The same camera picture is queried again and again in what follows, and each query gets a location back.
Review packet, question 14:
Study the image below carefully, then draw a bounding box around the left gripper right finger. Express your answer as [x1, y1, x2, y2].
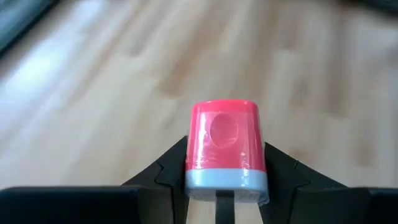
[259, 141, 398, 224]

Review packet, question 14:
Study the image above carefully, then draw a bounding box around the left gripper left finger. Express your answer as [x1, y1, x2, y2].
[0, 135, 190, 224]

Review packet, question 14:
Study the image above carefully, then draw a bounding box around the pink and white charger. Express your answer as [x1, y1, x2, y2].
[185, 99, 270, 224]

